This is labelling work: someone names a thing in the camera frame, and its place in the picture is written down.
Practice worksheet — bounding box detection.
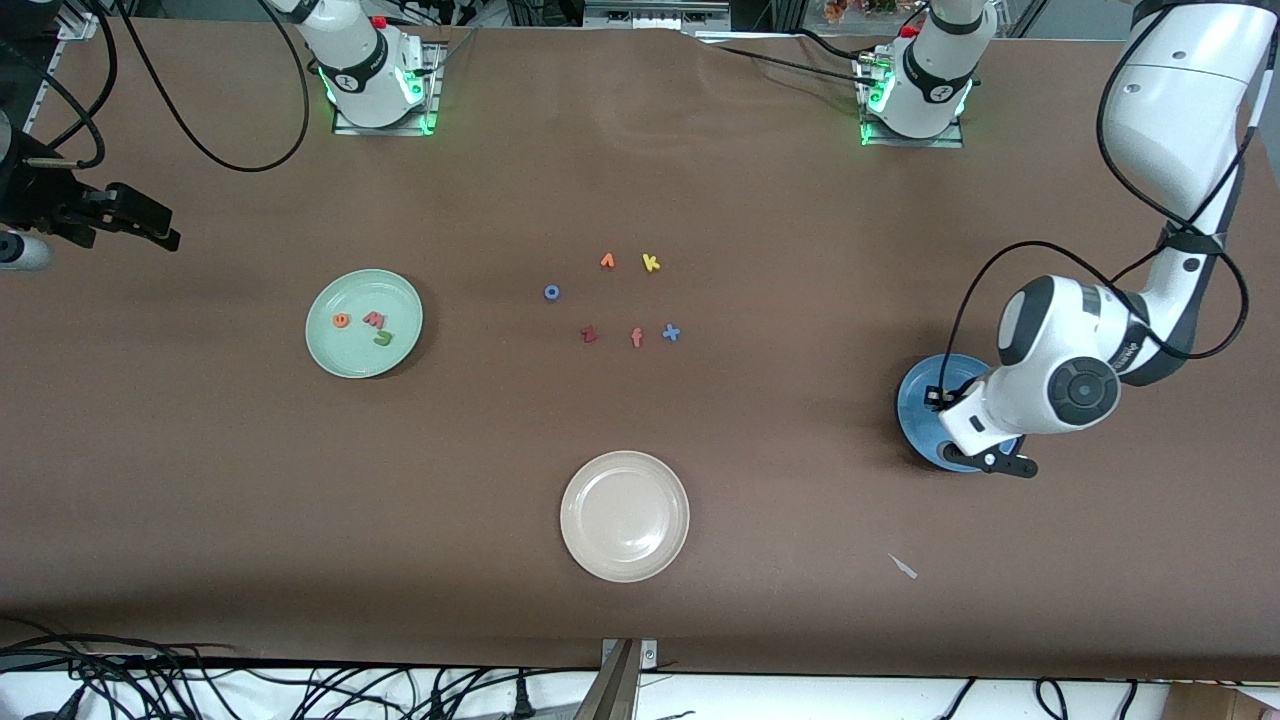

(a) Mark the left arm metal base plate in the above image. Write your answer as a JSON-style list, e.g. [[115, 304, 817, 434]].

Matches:
[[858, 55, 966, 149]]

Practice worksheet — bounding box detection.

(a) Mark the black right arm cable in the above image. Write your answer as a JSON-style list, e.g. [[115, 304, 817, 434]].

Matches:
[[118, 0, 311, 173]]

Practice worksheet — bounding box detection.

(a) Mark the brown cardboard box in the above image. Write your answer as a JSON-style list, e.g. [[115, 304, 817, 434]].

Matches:
[[1165, 683, 1280, 720]]

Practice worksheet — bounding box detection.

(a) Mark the thin black base cable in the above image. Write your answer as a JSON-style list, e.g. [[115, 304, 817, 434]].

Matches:
[[700, 38, 869, 83], [795, 28, 886, 63]]

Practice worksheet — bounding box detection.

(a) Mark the grey metal box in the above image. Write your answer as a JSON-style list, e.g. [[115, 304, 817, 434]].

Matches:
[[583, 0, 731, 29]]

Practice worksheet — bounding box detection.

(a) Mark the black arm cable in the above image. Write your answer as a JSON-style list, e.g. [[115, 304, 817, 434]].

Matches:
[[938, 0, 1280, 393], [118, 0, 311, 173]]

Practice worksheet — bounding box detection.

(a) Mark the light green plastic plate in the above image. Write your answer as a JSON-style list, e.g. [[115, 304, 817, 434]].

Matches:
[[305, 268, 425, 380]]

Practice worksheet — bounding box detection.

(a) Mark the blue plastic plate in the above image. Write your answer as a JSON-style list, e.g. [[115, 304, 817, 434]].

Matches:
[[896, 353, 1021, 473]]

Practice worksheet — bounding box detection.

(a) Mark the aluminium frame rail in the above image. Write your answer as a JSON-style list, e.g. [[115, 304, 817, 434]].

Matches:
[[20, 0, 101, 141]]

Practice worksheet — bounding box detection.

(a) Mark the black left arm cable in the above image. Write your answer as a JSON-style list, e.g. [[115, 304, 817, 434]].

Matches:
[[938, 0, 1280, 393]]

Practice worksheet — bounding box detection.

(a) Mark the grey metal clamp bracket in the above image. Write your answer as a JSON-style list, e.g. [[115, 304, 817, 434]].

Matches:
[[575, 638, 659, 720]]

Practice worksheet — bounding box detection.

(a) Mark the black cable tangle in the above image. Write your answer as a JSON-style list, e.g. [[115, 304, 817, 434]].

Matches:
[[0, 615, 601, 720]]

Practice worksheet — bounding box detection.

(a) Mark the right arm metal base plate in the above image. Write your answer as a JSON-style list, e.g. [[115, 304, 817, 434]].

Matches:
[[332, 40, 442, 136]]

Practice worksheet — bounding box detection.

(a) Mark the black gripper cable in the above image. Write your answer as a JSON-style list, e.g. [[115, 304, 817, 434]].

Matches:
[[15, 0, 119, 171]]

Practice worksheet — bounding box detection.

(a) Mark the beige plastic plate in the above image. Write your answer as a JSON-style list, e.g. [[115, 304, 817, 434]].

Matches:
[[559, 450, 691, 584]]

